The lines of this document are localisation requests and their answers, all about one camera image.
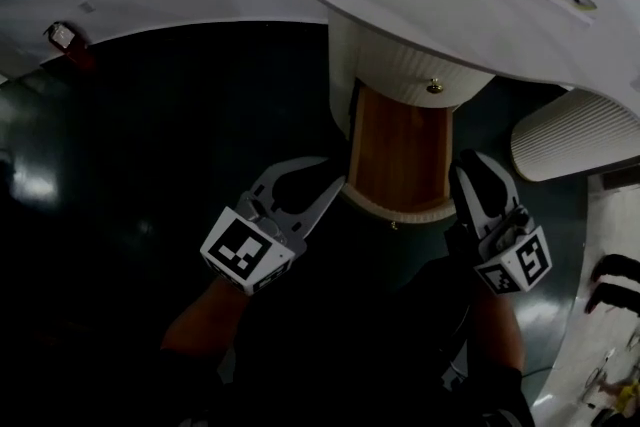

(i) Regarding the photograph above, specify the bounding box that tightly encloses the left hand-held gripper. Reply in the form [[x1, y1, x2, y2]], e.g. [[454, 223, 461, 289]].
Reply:
[[199, 155, 348, 298]]

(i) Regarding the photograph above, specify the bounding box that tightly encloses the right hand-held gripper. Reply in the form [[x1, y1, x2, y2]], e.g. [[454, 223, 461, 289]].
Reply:
[[448, 148, 553, 297]]

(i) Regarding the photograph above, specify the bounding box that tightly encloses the large ribbed white drawer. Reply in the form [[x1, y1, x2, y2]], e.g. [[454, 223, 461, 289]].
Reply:
[[343, 81, 459, 225]]

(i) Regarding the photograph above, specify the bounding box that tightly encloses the person's right forearm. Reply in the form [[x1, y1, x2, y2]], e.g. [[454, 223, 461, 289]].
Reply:
[[471, 287, 527, 374]]

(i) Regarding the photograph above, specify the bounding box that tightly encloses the person's left forearm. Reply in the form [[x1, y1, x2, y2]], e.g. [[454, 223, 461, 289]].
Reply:
[[160, 274, 252, 362]]

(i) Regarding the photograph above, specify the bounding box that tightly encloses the person's black clothing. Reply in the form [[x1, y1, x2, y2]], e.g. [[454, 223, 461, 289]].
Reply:
[[158, 194, 537, 427]]

